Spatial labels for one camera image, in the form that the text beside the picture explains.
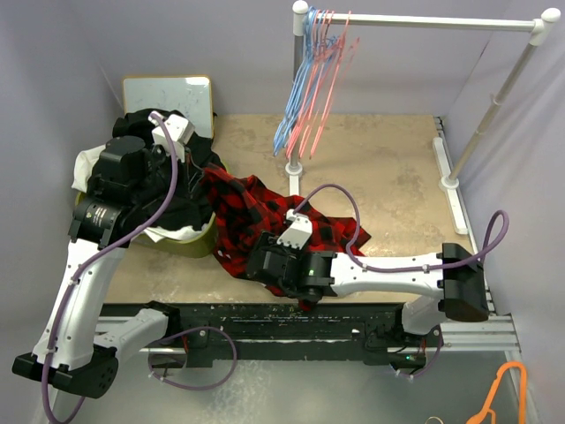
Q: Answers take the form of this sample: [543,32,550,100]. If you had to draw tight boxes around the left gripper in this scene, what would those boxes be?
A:
[132,143,204,208]

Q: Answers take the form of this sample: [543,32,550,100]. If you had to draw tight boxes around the red black plaid shirt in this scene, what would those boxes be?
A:
[200,163,373,313]

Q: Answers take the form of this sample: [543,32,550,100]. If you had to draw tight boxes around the single pink hanger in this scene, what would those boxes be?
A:
[300,10,359,158]

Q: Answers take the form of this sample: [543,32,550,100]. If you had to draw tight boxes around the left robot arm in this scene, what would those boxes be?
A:
[11,136,184,398]

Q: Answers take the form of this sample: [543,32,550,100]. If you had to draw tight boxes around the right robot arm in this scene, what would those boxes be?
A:
[245,233,490,345]

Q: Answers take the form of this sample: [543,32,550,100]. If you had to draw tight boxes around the orange hanger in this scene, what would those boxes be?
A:
[463,360,529,424]

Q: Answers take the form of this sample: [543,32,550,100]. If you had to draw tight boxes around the black garment pile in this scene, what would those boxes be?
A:
[86,109,224,231]

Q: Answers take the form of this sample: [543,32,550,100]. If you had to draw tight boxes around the green laundry basket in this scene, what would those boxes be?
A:
[75,190,217,258]

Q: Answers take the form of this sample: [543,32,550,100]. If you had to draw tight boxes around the white whiteboard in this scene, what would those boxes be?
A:
[122,75,215,139]

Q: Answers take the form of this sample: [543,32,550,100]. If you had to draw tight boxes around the blue hangers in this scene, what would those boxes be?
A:
[273,1,318,155]

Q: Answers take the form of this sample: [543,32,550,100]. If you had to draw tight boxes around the white clothes rack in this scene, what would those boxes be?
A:
[284,0,562,236]

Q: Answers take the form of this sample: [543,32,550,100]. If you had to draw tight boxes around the pink hangers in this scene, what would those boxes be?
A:
[282,6,346,160]

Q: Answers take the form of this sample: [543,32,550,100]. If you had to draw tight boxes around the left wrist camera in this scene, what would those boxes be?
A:
[148,110,195,147]

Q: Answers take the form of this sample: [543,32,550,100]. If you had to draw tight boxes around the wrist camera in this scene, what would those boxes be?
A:
[148,110,195,147]
[275,209,313,251]

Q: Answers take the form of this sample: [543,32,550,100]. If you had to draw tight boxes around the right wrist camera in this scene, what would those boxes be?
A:
[275,209,313,251]

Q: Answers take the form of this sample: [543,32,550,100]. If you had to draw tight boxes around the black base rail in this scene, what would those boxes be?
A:
[92,302,442,367]

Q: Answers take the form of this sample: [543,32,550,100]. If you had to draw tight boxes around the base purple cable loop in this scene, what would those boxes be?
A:
[147,326,238,390]

